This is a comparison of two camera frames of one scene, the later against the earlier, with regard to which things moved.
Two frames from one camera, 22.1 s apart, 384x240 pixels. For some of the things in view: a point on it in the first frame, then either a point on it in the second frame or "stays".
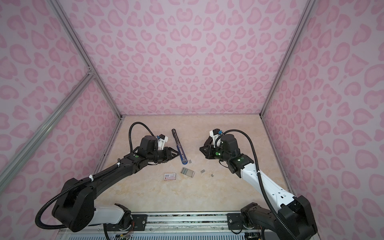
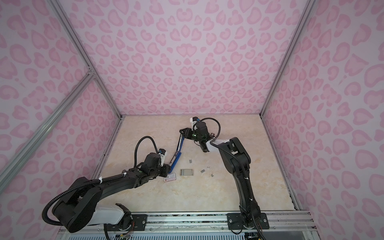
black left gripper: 168,154 → 166,168
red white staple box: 169,176 stays
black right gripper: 209,154 → 188,131
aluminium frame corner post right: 310,8 stays
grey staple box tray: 187,172 stays
